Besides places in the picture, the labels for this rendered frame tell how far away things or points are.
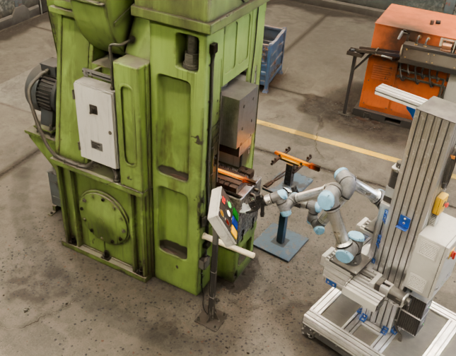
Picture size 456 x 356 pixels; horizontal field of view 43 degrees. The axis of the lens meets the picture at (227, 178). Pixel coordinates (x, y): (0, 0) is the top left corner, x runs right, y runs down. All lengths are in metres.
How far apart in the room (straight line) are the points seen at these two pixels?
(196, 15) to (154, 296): 2.41
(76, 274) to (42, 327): 0.61
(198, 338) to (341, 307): 1.15
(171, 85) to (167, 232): 1.33
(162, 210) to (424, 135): 2.11
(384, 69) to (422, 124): 4.01
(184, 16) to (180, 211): 1.59
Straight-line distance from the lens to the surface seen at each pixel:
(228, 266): 4.93
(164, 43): 3.84
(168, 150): 4.26
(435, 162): 3.68
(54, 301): 5.00
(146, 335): 4.65
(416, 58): 7.32
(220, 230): 3.89
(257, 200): 4.03
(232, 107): 4.04
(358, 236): 4.05
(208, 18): 3.56
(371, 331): 4.60
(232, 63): 4.09
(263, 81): 8.12
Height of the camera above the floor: 3.56
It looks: 35 degrees down
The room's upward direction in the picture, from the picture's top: 4 degrees clockwise
